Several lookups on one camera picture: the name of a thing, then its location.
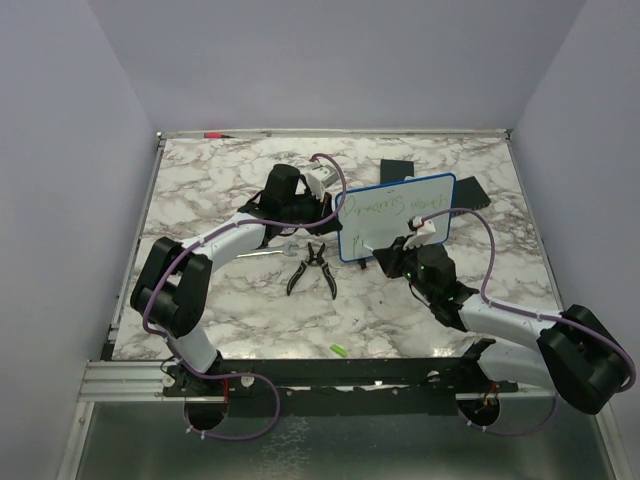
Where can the black network switch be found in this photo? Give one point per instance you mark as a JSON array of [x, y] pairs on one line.
[[469, 194]]

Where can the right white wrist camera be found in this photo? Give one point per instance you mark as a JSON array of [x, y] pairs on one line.
[[421, 233]]

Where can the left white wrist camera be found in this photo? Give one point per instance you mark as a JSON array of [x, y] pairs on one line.
[[320, 178]]

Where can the green marker cap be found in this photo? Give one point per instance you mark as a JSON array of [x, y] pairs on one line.
[[338, 350]]

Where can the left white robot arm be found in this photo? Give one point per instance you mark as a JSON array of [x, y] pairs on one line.
[[172, 288]]

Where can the black flat box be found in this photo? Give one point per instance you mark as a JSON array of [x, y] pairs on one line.
[[393, 171]]

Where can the red marker on rail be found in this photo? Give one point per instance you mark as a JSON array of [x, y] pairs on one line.
[[216, 135]]

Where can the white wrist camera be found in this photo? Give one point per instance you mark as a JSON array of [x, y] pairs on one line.
[[421, 233], [320, 178]]

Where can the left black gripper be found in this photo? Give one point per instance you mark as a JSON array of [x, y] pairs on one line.
[[323, 208]]

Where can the silver open end wrench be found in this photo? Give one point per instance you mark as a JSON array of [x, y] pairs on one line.
[[288, 249]]

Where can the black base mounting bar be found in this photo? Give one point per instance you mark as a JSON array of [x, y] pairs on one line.
[[336, 387]]

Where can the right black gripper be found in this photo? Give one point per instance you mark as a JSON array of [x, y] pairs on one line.
[[391, 258]]

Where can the blue framed whiteboard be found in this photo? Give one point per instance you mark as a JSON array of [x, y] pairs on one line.
[[377, 215]]

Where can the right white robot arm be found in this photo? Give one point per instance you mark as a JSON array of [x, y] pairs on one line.
[[569, 352]]

